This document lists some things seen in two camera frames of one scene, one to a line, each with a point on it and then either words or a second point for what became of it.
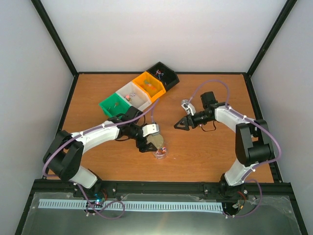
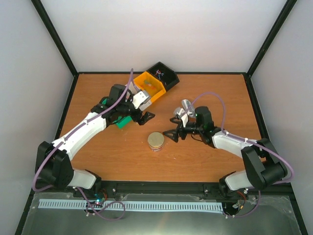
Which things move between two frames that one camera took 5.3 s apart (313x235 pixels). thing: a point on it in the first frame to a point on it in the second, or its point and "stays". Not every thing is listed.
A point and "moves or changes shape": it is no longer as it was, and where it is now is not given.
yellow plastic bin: (153, 87) stays
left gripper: (145, 148) to (143, 120)
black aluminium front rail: (268, 188) stays
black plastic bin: (169, 76) stays
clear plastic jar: (161, 153) moves or changes shape
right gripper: (185, 119) to (175, 132)
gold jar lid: (157, 140) stays
